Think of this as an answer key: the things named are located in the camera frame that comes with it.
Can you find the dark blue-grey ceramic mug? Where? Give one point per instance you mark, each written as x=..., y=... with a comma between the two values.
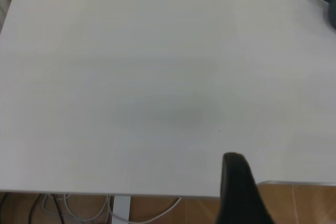
x=331, y=15

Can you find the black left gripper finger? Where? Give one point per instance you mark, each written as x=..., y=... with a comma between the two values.
x=236, y=195

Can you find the white table leg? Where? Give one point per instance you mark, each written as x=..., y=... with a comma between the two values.
x=121, y=211

